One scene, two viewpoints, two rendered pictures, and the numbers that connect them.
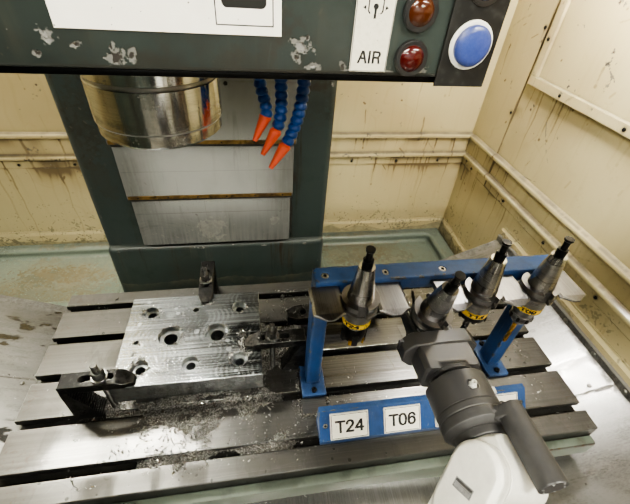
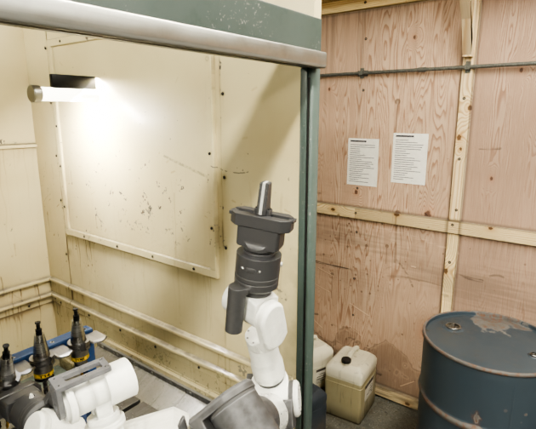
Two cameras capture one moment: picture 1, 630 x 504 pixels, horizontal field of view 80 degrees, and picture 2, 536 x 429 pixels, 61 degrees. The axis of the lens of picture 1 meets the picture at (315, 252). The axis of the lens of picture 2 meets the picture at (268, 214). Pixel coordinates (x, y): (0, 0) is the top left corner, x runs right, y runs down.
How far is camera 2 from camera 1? 84 cm
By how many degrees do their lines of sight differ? 45
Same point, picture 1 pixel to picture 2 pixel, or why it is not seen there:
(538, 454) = not seen: hidden behind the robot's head
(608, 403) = (185, 406)
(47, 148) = not seen: outside the picture
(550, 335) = (145, 387)
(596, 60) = (91, 214)
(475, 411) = (32, 405)
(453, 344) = (23, 389)
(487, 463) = (37, 417)
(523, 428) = not seen: hidden behind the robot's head
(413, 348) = not seen: outside the picture
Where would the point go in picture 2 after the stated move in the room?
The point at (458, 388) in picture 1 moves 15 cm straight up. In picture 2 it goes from (23, 403) to (15, 344)
